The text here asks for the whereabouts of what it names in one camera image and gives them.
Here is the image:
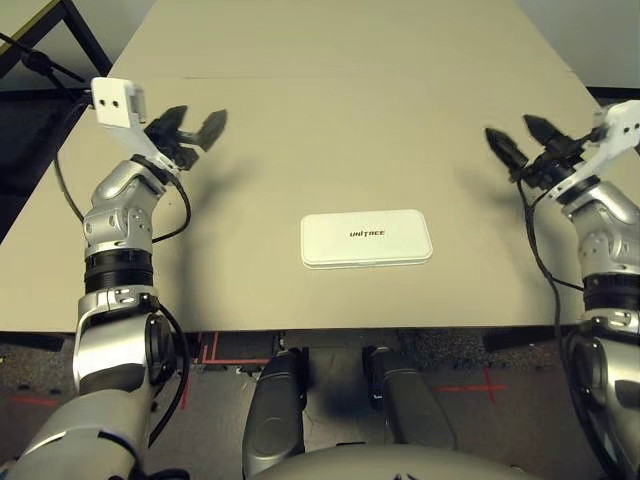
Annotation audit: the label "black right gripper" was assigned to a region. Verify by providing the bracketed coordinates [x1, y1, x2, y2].
[484, 114, 587, 191]

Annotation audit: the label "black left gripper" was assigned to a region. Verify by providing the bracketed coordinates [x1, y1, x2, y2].
[143, 104, 230, 175]

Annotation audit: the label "white plastic pencil case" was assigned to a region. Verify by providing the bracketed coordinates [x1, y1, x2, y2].
[299, 208, 434, 271]

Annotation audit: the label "black tripod stand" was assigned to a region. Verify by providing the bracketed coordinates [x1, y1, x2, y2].
[0, 32, 87, 97]

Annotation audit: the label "black framed side table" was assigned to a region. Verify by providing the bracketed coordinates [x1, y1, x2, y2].
[0, 0, 114, 92]

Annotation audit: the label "red floor tape lines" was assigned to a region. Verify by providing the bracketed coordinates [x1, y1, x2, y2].
[181, 332, 274, 410]

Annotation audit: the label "grey robot left leg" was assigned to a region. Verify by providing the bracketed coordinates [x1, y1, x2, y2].
[242, 347, 309, 476]

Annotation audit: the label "red floor tape strip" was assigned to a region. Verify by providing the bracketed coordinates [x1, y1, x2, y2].
[11, 395, 59, 408]

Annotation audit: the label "grey robot torso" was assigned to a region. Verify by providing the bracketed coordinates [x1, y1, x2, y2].
[249, 444, 536, 480]

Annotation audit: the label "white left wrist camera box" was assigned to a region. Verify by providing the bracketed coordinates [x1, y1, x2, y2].
[91, 77, 171, 174]

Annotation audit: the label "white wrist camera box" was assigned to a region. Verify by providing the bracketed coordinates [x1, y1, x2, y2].
[91, 77, 171, 174]
[547, 99, 640, 202]

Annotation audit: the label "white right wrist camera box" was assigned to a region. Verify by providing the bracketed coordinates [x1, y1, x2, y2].
[547, 99, 640, 202]

